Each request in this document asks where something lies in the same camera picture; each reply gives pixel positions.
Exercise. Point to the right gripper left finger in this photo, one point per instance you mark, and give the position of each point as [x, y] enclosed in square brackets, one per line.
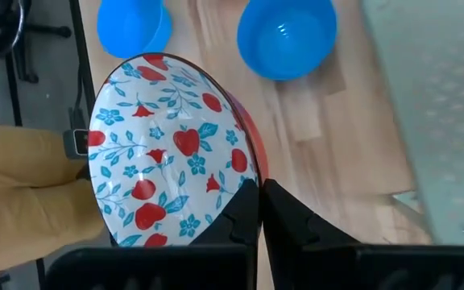
[240, 221]

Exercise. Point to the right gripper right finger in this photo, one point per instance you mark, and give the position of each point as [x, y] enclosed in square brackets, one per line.
[288, 225]

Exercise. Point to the red floral mini bowl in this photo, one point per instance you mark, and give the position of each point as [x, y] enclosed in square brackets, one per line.
[167, 141]

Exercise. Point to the blue plastic mini bowl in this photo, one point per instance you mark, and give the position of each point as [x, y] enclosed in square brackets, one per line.
[286, 44]
[131, 28]

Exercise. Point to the small grey black box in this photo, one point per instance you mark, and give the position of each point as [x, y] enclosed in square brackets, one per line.
[73, 143]

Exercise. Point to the green perforated metal riser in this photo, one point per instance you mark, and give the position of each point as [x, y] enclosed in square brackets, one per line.
[437, 100]

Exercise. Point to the black office chair base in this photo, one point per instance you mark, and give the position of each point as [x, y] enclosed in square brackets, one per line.
[34, 30]

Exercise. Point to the black aluminium table frame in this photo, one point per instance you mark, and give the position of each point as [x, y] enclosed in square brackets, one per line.
[82, 60]

